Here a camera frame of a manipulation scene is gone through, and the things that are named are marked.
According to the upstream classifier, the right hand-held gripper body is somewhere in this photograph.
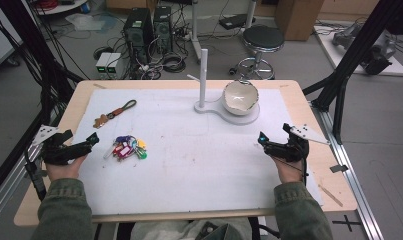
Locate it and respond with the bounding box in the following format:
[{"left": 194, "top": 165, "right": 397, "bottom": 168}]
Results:
[{"left": 265, "top": 123, "right": 330, "bottom": 163}]

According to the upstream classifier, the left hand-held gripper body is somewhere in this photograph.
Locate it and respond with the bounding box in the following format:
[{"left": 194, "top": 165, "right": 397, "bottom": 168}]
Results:
[{"left": 32, "top": 124, "right": 92, "bottom": 166}]

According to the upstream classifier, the brown bear strap keychain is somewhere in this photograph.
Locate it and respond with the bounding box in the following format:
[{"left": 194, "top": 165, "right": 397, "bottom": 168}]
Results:
[{"left": 93, "top": 99, "right": 138, "bottom": 130}]

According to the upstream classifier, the key bunch with coloured tags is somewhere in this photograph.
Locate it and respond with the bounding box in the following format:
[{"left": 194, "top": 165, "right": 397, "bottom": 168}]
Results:
[{"left": 103, "top": 134, "right": 149, "bottom": 162}]

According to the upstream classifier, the white key stand with hook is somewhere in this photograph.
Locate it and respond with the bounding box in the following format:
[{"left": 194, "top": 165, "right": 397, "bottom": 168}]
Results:
[{"left": 186, "top": 48, "right": 261, "bottom": 126}]

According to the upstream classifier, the person's left hand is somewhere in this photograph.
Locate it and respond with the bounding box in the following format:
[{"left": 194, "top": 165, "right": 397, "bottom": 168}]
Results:
[{"left": 45, "top": 154, "right": 89, "bottom": 183}]

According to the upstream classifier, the person's right hand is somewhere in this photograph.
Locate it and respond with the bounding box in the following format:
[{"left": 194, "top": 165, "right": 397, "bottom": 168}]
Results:
[{"left": 271, "top": 156, "right": 306, "bottom": 185}]

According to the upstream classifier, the white ceramic bowl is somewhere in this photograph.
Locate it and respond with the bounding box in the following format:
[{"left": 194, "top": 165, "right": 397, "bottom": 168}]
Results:
[{"left": 221, "top": 79, "right": 260, "bottom": 117}]

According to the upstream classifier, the black tape piece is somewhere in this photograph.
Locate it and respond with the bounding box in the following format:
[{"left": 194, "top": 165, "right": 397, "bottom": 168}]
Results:
[{"left": 329, "top": 163, "right": 350, "bottom": 174}]

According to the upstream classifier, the thin wooden stick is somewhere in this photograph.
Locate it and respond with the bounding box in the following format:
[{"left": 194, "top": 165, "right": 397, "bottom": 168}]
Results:
[{"left": 317, "top": 183, "right": 344, "bottom": 208}]

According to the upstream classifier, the white foam mat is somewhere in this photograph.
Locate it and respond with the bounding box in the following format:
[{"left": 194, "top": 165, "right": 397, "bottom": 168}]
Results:
[{"left": 71, "top": 87, "right": 324, "bottom": 216}]

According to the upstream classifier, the white power supply unit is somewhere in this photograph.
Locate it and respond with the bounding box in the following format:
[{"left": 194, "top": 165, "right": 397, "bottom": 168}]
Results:
[
  {"left": 106, "top": 52, "right": 124, "bottom": 80},
  {"left": 95, "top": 52, "right": 113, "bottom": 80}
]

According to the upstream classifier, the black tape cross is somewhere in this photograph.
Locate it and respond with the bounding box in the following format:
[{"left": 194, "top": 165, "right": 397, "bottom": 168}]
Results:
[{"left": 331, "top": 214, "right": 362, "bottom": 233}]

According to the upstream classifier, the black round stool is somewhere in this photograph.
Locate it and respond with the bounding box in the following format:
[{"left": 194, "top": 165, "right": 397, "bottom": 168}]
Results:
[{"left": 228, "top": 25, "right": 286, "bottom": 81}]

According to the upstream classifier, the white platform board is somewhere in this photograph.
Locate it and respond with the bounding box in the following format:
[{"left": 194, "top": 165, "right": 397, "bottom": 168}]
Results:
[{"left": 313, "top": 23, "right": 403, "bottom": 77}]

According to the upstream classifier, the person's grey lap clothing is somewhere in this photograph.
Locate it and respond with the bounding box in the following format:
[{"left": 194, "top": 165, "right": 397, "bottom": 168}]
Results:
[{"left": 130, "top": 216, "right": 254, "bottom": 240}]

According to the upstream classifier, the large black computer tower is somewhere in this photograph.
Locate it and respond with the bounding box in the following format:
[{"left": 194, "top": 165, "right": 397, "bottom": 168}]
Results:
[{"left": 123, "top": 7, "right": 155, "bottom": 65}]

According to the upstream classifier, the clear plastic sheet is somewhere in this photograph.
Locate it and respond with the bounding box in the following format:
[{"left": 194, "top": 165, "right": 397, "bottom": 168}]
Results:
[{"left": 65, "top": 12, "right": 107, "bottom": 33}]

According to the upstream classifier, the flat black device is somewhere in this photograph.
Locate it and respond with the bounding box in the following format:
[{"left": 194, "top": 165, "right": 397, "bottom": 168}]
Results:
[{"left": 218, "top": 13, "right": 257, "bottom": 31}]

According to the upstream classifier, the brown cardboard box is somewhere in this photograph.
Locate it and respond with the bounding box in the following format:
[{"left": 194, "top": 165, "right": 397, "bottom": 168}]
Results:
[{"left": 274, "top": 0, "right": 325, "bottom": 42}]

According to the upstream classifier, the white table leg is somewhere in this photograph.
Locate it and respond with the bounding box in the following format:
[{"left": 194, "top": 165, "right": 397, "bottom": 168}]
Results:
[
  {"left": 244, "top": 0, "right": 258, "bottom": 30},
  {"left": 190, "top": 0, "right": 204, "bottom": 64}
]

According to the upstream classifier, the round white table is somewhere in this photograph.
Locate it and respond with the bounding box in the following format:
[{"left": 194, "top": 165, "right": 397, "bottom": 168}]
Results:
[{"left": 33, "top": 0, "right": 90, "bottom": 16}]

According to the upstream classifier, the grey robot equipment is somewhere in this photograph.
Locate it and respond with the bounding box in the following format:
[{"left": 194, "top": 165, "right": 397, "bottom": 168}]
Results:
[{"left": 332, "top": 22, "right": 397, "bottom": 76}]

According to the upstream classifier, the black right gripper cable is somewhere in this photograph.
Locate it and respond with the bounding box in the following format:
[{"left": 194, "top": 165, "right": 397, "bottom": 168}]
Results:
[{"left": 274, "top": 155, "right": 311, "bottom": 188}]

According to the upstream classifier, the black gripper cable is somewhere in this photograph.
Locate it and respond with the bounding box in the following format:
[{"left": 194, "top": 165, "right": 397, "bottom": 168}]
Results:
[
  {"left": 274, "top": 155, "right": 311, "bottom": 188},
  {"left": 23, "top": 159, "right": 49, "bottom": 202}
]

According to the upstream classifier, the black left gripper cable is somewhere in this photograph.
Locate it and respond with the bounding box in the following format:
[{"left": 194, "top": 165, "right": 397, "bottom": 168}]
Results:
[{"left": 23, "top": 159, "right": 49, "bottom": 202}]

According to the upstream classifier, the silver aluminium rail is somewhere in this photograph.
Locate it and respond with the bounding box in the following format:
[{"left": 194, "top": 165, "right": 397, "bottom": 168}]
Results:
[
  {"left": 0, "top": 133, "right": 48, "bottom": 228},
  {"left": 310, "top": 101, "right": 385, "bottom": 240}
]

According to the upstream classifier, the black metal frame with cables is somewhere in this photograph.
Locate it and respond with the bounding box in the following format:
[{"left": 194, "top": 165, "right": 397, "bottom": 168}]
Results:
[{"left": 0, "top": 0, "right": 85, "bottom": 202}]

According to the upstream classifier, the coil of black cables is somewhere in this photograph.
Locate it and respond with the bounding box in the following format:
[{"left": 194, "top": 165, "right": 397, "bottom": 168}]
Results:
[{"left": 161, "top": 52, "right": 187, "bottom": 74}]

